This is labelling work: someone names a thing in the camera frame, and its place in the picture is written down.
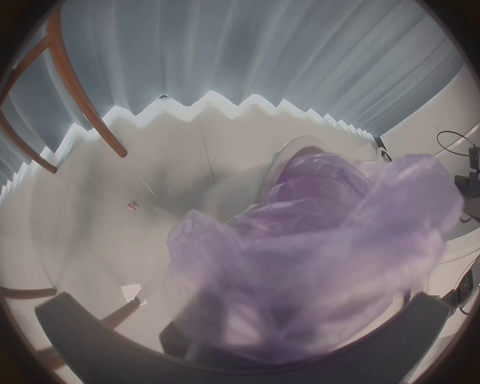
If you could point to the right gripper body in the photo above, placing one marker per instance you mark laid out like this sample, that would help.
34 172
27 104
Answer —
472 195

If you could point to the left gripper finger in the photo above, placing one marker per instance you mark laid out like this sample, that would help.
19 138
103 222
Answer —
174 337

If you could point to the purple plastic bag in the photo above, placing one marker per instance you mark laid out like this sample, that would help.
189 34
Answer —
300 262

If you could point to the white trash bin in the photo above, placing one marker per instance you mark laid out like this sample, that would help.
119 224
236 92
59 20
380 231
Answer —
243 195

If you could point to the small pink paper scrap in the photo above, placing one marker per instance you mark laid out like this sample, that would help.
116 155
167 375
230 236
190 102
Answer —
132 206

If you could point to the white cushioned wooden chair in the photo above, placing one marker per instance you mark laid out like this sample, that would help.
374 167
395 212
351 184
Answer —
118 148

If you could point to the pale blue curtain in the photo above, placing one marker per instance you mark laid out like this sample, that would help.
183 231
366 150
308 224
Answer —
262 48

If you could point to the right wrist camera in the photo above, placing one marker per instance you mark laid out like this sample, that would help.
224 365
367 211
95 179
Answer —
474 157

